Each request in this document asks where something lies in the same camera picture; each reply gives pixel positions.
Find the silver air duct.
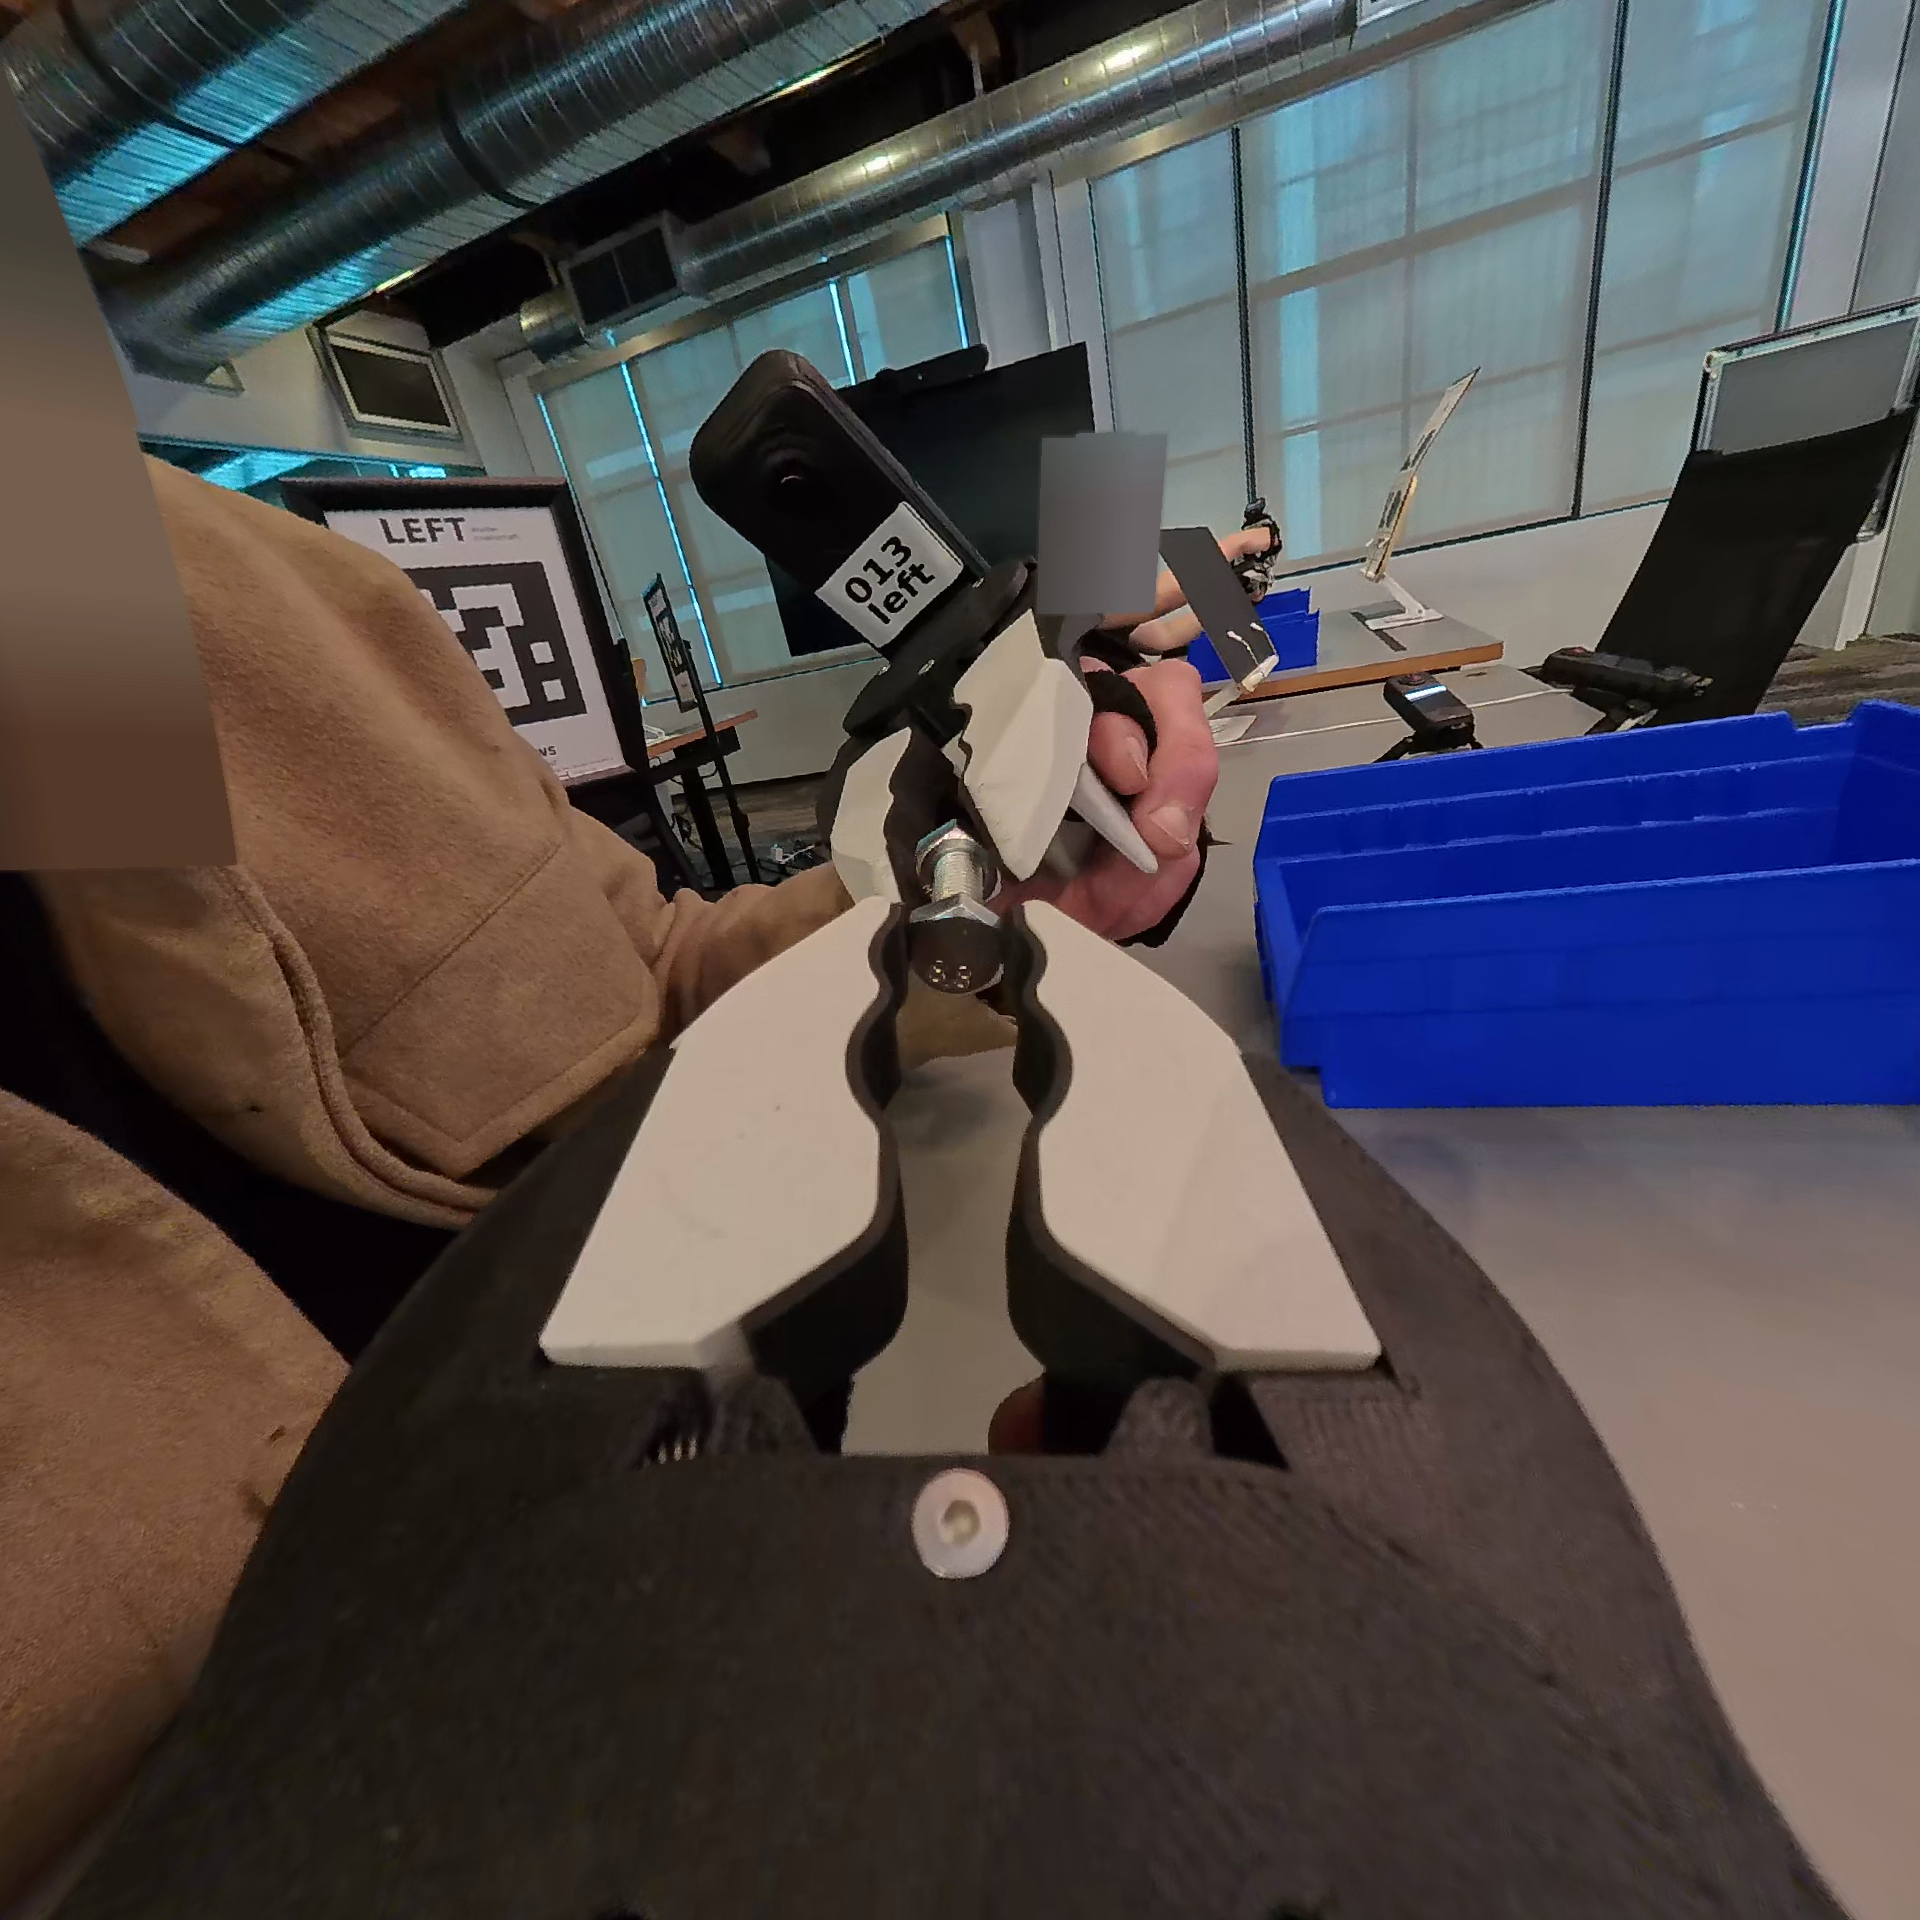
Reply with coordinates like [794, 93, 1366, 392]
[0, 0, 1360, 377]

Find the grey desk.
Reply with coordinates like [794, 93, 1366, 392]
[840, 662, 1920, 1920]

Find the silver sign frame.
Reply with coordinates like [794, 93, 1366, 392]
[1695, 301, 1920, 542]

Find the white air vent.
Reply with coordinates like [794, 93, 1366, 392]
[558, 217, 684, 324]

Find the black handle device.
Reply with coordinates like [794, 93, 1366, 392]
[1382, 676, 1480, 759]

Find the wood top office desk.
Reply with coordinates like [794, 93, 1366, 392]
[1200, 600, 1502, 698]

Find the black wall screen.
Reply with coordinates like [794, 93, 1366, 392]
[316, 321, 460, 436]

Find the white printed tag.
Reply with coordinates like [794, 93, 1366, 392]
[278, 476, 640, 789]

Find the person's left hand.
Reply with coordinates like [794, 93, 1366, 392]
[1036, 662, 1223, 947]

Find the large black monitor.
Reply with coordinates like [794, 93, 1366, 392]
[782, 342, 1094, 662]

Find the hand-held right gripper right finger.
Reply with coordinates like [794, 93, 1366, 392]
[1007, 900, 1384, 1451]

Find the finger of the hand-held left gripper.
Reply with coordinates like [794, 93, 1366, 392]
[955, 606, 1098, 882]
[830, 728, 919, 905]

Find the person's tan coat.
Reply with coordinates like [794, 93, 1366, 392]
[0, 457, 670, 1908]

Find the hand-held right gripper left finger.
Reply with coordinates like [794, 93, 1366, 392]
[538, 897, 913, 1419]

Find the dark board document stand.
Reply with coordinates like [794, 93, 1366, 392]
[1154, 525, 1280, 737]

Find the blue plastic bin with divider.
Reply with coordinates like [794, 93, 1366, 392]
[1254, 704, 1920, 1113]

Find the steel hex bolt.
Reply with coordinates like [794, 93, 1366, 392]
[905, 823, 1007, 1003]

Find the white document stand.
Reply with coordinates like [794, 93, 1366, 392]
[1359, 367, 1480, 624]

